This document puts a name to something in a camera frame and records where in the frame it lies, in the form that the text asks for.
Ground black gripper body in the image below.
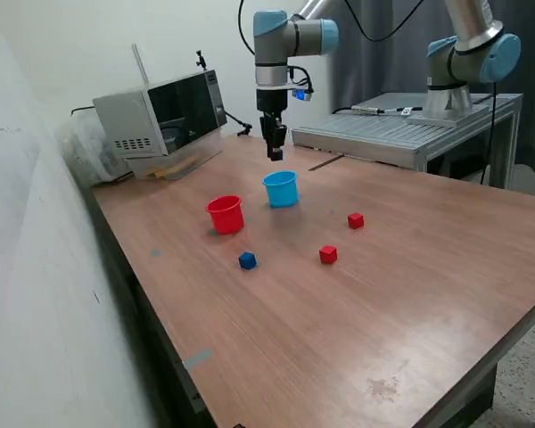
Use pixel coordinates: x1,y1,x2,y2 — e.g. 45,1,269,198
256,90,289,120

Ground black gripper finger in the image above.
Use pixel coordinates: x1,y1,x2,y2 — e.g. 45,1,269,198
272,119,289,161
259,114,276,160

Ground blue plastic cup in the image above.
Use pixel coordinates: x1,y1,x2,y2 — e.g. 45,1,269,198
261,170,300,210

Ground clear acrylic stand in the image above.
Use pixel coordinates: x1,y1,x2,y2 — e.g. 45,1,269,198
124,131,226,182

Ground aluminium profile robot stand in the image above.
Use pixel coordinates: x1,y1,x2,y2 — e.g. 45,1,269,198
291,92,525,191

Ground red plastic cup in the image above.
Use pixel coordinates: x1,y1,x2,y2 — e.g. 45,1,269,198
205,194,245,236

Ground yellowish wooden pieces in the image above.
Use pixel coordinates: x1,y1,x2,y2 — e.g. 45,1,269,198
145,154,202,180

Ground thin white rod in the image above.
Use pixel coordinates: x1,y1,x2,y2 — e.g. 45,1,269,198
131,43,151,86

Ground silver microwave oven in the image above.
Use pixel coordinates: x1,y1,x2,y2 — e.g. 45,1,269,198
92,69,229,158

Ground aluminium mounting plate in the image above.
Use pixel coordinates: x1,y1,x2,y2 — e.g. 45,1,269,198
406,104,490,127

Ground large grey tape patch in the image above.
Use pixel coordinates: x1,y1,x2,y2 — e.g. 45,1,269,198
182,348,214,371

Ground short black wrist cable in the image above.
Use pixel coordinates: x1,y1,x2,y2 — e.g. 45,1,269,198
287,65,316,95

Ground black hanging cable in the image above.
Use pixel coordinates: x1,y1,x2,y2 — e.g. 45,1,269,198
479,79,498,186

